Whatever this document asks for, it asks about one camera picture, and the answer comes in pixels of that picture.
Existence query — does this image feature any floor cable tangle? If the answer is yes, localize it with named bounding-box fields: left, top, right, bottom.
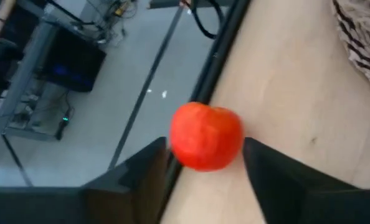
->
left=87, top=0, right=139, bottom=44

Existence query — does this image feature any black coiled floor cable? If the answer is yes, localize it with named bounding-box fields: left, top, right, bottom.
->
left=189, top=0, right=228, bottom=40

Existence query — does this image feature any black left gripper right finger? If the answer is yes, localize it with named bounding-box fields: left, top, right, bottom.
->
left=242, top=137, right=357, bottom=224

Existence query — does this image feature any black power strip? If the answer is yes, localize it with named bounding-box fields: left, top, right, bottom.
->
left=54, top=107, right=75, bottom=141

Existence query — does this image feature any round woven placemat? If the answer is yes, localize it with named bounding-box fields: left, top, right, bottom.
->
left=331, top=0, right=370, bottom=95

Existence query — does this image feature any black computer tower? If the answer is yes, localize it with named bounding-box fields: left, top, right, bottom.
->
left=41, top=27, right=107, bottom=93

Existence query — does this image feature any orange-red tomato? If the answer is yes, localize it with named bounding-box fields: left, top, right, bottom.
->
left=168, top=101, right=245, bottom=173

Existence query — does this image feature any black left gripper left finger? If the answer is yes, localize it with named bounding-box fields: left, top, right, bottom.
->
left=80, top=136, right=173, bottom=224

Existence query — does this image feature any grey desk frame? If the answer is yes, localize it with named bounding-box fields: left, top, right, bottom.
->
left=0, top=0, right=80, bottom=141

